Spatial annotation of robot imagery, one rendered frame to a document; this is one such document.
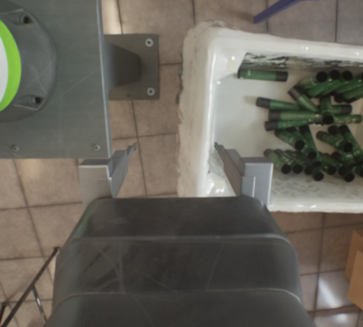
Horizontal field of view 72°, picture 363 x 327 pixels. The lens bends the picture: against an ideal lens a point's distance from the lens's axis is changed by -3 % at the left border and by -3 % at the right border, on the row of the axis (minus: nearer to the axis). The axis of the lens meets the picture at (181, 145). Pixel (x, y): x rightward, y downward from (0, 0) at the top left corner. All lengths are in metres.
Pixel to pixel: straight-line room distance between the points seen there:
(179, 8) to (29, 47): 1.01
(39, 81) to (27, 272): 1.68
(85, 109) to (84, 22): 0.11
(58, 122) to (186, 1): 1.01
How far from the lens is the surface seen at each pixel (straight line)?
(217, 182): 0.66
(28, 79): 0.33
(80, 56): 0.36
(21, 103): 0.36
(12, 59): 0.30
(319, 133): 0.94
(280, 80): 0.84
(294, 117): 0.84
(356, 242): 1.89
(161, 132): 1.29
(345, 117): 0.96
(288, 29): 1.38
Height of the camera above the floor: 1.26
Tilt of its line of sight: 73 degrees down
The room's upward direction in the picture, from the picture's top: 174 degrees clockwise
